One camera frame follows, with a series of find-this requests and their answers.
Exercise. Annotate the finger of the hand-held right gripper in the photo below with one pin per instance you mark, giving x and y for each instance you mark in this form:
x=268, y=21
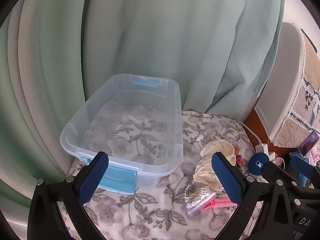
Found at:
x=301, y=166
x=275, y=171

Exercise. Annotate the pale green curtain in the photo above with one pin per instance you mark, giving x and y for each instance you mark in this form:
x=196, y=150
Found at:
x=150, y=30

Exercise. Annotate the pink dog figure toy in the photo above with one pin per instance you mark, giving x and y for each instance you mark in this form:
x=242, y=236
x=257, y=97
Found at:
x=240, y=158

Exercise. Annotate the navy blue cap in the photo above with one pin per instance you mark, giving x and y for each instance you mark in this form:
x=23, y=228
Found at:
x=258, y=163

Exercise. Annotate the clear plastic storage container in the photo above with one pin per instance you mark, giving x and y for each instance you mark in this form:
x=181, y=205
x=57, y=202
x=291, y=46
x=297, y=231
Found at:
x=117, y=180

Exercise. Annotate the white plug adapter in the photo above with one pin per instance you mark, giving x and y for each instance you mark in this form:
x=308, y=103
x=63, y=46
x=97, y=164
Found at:
x=273, y=156

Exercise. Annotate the grey floral blanket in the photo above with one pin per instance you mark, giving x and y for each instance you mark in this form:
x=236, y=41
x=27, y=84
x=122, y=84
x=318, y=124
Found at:
x=150, y=217

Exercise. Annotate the pink hair clip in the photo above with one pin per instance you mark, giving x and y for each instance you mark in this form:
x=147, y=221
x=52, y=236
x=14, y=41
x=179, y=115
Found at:
x=217, y=203

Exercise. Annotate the cream lace cloth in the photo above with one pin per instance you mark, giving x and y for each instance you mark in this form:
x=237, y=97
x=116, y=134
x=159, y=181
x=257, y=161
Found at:
x=207, y=172

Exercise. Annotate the clear zip bag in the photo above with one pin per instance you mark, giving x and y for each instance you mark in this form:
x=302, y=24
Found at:
x=197, y=197

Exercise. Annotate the small white dropper bottle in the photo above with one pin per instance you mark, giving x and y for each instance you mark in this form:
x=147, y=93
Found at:
x=201, y=137

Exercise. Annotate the white power strip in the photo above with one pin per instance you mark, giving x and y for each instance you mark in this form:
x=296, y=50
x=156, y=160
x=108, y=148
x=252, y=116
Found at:
x=262, y=148

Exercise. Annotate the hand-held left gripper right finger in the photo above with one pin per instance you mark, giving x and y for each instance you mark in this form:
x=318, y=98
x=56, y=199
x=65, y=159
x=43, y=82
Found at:
x=226, y=177

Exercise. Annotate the beige quilted cover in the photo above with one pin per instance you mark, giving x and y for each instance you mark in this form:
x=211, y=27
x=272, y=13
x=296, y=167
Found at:
x=310, y=80

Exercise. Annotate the smartphone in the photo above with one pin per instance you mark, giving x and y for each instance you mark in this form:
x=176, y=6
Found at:
x=308, y=143

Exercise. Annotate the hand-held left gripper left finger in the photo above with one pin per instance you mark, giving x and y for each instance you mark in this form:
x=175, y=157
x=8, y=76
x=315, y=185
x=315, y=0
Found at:
x=92, y=177

